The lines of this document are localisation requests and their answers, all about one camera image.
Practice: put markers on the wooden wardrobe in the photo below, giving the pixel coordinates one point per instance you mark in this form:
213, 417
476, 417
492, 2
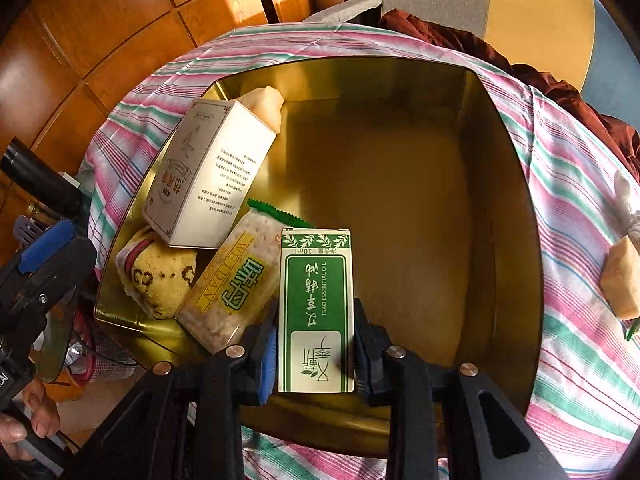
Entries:
100, 35

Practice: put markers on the maroon blanket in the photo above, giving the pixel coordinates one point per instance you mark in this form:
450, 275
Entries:
450, 35

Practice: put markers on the grey yellow blue headboard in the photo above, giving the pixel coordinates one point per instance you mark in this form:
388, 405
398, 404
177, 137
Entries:
540, 15

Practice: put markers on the pink green striped cloth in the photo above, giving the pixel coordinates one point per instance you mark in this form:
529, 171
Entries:
575, 210

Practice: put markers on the white carton box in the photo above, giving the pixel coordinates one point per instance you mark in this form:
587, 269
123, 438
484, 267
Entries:
210, 175

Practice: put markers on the person's left hand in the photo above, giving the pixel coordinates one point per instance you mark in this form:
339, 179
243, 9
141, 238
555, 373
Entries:
40, 410

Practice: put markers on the black pole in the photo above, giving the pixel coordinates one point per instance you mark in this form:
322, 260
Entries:
40, 175

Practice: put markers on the green and white box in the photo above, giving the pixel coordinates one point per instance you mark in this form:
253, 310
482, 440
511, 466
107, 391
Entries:
315, 300

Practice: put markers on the cracker packet green edge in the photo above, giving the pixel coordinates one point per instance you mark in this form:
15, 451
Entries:
235, 290

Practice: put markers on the yellow sock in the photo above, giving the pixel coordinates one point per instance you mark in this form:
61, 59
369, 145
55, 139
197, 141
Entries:
160, 275

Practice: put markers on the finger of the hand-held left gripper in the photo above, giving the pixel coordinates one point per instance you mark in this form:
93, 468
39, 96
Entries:
47, 245
55, 275

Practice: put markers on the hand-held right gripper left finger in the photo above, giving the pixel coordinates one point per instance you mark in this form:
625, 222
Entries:
267, 375

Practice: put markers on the yellow sponge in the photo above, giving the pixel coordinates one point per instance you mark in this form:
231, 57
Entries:
622, 280
262, 107

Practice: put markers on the gold metal tin box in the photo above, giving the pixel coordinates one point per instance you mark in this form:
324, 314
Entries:
400, 210

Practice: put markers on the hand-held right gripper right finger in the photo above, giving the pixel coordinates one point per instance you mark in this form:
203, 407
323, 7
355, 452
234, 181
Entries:
365, 375

